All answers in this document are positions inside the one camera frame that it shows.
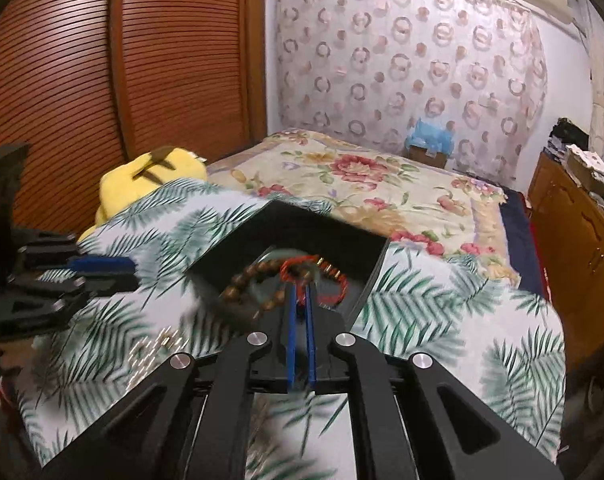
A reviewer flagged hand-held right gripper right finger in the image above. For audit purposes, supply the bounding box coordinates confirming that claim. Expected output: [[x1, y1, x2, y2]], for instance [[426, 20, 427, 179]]
[[305, 284, 566, 480]]

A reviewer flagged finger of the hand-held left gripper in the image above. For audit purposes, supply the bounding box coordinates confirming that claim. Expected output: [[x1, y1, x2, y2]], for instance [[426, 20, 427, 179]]
[[0, 271, 140, 339], [12, 230, 135, 274]]

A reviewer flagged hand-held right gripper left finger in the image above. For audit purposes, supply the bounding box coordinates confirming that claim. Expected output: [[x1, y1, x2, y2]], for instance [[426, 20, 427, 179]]
[[39, 282, 303, 480]]

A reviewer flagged red string bracelet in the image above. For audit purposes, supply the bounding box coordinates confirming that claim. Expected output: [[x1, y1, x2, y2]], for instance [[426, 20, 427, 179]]
[[280, 256, 351, 307]]

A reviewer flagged brown wooden bead bracelet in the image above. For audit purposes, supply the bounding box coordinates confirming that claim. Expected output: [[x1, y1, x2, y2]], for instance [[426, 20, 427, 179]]
[[221, 260, 289, 320]]

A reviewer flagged pale green jade bangle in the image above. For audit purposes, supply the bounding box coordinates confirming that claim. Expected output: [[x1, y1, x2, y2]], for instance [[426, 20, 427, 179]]
[[246, 247, 333, 321]]

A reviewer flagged silver chain necklace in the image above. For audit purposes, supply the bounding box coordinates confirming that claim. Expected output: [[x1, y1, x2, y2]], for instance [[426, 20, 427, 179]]
[[127, 326, 189, 386]]

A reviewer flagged black jewelry box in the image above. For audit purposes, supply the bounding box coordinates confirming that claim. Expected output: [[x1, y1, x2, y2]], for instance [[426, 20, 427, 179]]
[[187, 200, 391, 341]]

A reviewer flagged yellow plush toy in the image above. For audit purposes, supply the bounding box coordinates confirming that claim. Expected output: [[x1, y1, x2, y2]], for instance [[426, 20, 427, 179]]
[[94, 146, 209, 226]]

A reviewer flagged brown louvred wardrobe door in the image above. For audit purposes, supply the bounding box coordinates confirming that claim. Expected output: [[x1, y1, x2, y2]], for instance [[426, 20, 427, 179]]
[[0, 0, 128, 236], [111, 0, 269, 176]]

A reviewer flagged palm leaf tablecloth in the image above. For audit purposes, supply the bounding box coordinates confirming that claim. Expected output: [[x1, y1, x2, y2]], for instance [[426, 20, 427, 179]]
[[17, 177, 567, 480]]

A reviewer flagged floral blanket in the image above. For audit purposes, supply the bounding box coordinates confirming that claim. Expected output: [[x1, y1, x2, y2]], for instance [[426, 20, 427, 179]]
[[207, 129, 522, 291]]

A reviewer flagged small cardboard box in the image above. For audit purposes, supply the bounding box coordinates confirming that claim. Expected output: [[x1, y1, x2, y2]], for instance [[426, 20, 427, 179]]
[[407, 145, 449, 168]]

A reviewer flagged dark blue bedsheet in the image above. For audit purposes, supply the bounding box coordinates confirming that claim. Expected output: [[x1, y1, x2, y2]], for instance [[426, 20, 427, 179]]
[[499, 187, 547, 296]]

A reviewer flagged blue plastic bag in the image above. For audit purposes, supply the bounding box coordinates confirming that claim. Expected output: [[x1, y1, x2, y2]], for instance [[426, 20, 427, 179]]
[[406, 119, 456, 153]]

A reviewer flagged wooden sideboard cabinet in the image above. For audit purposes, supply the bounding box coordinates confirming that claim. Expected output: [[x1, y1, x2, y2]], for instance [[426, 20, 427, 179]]
[[526, 152, 604, 361]]

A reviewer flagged circle patterned sheer curtain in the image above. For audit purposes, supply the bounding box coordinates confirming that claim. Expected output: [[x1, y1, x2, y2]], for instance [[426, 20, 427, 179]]
[[274, 0, 550, 186]]

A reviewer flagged stack of folded clothes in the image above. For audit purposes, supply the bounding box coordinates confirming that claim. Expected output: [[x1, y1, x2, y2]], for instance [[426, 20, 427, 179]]
[[546, 117, 590, 161]]

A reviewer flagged box with patterned cloth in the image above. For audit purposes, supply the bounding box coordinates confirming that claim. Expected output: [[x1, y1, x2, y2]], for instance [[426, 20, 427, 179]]
[[564, 144, 604, 192]]

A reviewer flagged beige window curtain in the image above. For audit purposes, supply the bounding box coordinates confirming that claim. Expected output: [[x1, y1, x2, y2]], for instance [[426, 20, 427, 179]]
[[579, 0, 604, 156]]

